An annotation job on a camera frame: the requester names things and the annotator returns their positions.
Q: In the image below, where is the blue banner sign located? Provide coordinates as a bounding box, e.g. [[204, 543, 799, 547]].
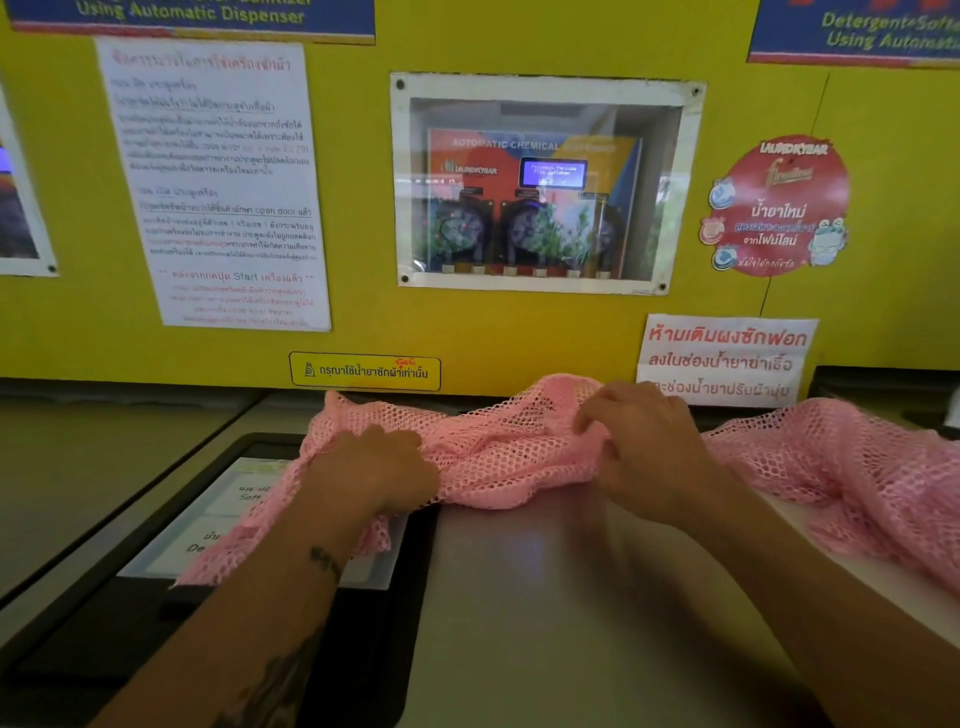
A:
[[747, 0, 960, 70], [3, 0, 377, 45]]

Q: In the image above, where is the person's right forearm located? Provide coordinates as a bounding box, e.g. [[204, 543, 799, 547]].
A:
[[667, 483, 960, 728]]

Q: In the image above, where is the pink mesh laundry bag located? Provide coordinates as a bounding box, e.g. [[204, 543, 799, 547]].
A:
[[177, 372, 960, 594]]

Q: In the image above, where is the round red sticker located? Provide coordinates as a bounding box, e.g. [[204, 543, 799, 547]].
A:
[[699, 135, 852, 279]]

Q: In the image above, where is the person's left forearm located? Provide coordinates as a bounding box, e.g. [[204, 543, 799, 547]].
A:
[[86, 480, 391, 728]]

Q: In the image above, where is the black detergent drawer lid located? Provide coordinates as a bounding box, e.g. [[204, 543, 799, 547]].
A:
[[0, 432, 444, 728]]

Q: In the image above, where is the person's left hand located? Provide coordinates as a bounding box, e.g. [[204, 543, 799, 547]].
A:
[[305, 425, 442, 520]]

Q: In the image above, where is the white sign with red text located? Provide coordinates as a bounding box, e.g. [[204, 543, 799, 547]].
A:
[[636, 313, 819, 410]]

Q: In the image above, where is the person's right hand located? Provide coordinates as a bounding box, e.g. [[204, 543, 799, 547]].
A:
[[573, 381, 715, 528]]

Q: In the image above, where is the white drawer label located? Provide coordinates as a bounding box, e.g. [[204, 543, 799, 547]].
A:
[[117, 456, 410, 591]]

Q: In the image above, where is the white framed dispenser window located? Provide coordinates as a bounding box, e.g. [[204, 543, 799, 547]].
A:
[[0, 78, 60, 279], [389, 72, 707, 297]]

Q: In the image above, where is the small yellow label sticker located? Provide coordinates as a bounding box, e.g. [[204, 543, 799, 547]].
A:
[[288, 351, 442, 393]]

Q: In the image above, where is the white instruction notice sheet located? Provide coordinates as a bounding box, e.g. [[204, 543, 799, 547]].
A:
[[94, 37, 333, 333]]

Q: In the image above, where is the chemical dispenser pump unit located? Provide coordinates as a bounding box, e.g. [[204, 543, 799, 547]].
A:
[[424, 127, 644, 280]]

